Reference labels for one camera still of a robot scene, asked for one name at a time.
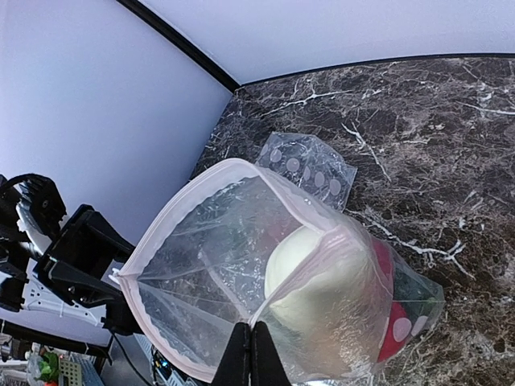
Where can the left black frame post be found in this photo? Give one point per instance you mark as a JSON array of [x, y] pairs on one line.
[[174, 37]]

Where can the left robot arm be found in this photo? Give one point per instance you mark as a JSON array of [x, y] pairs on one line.
[[18, 285]]

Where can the lower clear zip bag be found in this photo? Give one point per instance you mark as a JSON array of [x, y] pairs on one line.
[[311, 164]]

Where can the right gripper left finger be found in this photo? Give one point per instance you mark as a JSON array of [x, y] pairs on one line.
[[234, 367]]

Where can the dotted zip bag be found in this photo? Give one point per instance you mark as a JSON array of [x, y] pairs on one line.
[[200, 269]]

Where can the white radish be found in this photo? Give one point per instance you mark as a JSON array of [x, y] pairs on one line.
[[329, 290]]

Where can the green cucumber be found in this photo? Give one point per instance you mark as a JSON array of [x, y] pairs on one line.
[[418, 295]]

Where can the small electronics board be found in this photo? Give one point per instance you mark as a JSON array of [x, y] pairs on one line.
[[162, 370]]

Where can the red apple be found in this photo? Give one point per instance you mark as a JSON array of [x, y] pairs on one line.
[[398, 326]]

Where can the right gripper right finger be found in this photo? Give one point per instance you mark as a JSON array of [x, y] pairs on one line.
[[266, 366]]

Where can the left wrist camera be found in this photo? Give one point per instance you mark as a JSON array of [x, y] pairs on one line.
[[32, 210]]

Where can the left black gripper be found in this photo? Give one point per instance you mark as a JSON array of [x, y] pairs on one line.
[[71, 273]]

